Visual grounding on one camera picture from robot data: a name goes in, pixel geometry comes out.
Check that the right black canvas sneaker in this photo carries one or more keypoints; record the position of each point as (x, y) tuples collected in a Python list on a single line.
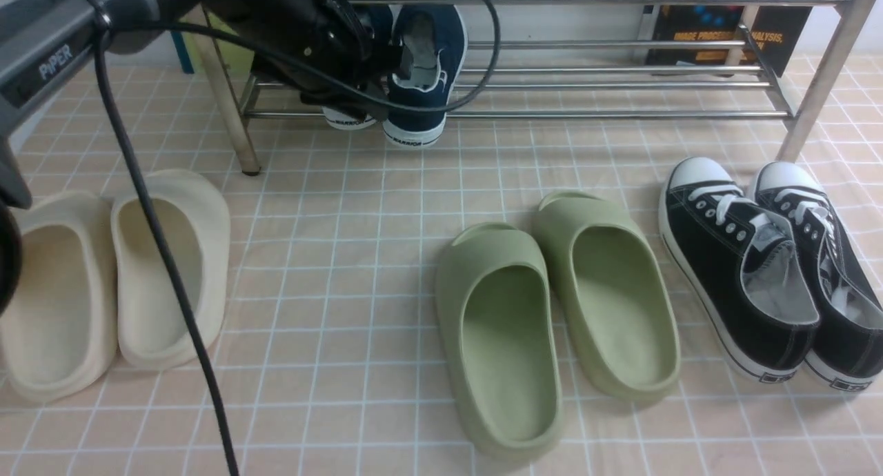
[(847, 348)]

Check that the navy canvas shoe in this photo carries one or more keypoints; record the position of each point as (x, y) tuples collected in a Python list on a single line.
[(437, 38), (352, 117)]

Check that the green foam slipper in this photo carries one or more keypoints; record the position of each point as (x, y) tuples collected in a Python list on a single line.
[(608, 282), (492, 299)]

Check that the left black canvas sneaker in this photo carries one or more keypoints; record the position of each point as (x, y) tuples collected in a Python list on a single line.
[(742, 263)]

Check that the right green foam slipper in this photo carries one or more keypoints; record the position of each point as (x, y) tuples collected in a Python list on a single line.
[(608, 282)]

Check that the black canvas sneaker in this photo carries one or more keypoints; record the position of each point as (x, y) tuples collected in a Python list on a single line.
[(847, 348), (742, 263)]

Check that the metal shoe rack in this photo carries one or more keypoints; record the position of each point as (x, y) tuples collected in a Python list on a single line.
[(238, 112)]

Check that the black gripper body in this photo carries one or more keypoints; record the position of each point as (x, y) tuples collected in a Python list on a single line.
[(347, 42)]

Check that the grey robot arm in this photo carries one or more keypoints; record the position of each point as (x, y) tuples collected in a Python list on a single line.
[(46, 42)]

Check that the left green foam slipper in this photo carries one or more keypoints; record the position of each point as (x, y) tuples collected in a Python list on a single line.
[(492, 299)]

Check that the blue green book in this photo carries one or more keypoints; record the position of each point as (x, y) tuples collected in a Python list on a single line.
[(237, 60)]

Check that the left cream foam slipper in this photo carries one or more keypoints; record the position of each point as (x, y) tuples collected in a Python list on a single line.
[(59, 332)]

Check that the black orange book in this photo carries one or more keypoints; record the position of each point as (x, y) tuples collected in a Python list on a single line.
[(775, 29)]

